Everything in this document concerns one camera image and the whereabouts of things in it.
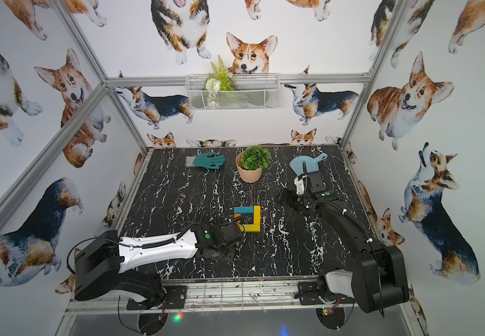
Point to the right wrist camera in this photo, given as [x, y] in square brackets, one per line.
[300, 183]

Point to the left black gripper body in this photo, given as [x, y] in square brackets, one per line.
[234, 234]

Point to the potted green plant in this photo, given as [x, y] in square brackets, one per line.
[251, 162]

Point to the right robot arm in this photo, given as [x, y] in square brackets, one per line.
[377, 279]

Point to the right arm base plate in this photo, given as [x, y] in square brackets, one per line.
[309, 292]

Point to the teal dustpan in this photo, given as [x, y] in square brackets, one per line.
[304, 163]

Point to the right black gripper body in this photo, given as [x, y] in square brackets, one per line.
[299, 202]

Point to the teal building block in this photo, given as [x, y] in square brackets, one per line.
[244, 210]

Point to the fern and white flower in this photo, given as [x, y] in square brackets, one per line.
[219, 86]

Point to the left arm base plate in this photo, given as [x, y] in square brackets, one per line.
[171, 297]

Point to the yellow long block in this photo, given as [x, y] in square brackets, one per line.
[252, 228]
[257, 215]

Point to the teal work glove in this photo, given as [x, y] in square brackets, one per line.
[209, 160]

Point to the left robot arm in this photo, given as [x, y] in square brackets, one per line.
[107, 266]

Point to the white wire basket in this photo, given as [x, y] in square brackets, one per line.
[240, 92]

